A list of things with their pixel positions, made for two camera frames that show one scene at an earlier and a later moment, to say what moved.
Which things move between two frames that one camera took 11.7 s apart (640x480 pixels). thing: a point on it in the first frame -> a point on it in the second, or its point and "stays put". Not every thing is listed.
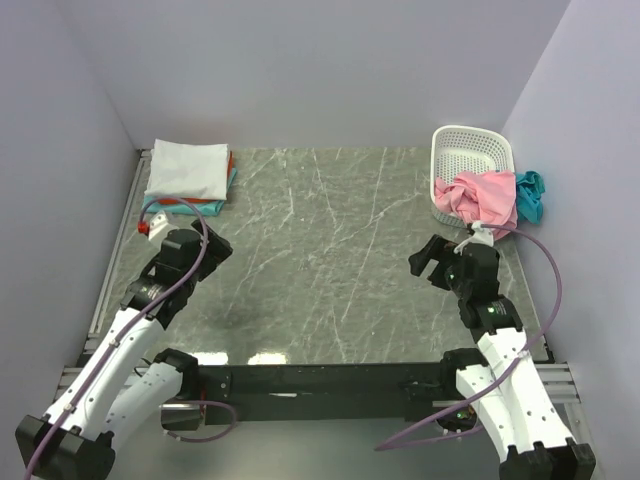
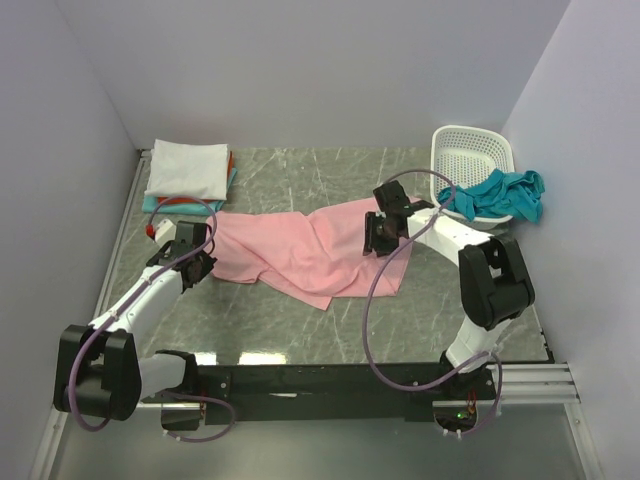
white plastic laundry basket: [456, 149] stays put
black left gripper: [217, 250] stays put
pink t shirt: [486, 198] -> [313, 257]
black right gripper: [432, 250] -> [371, 221]
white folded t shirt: [191, 170] stays put
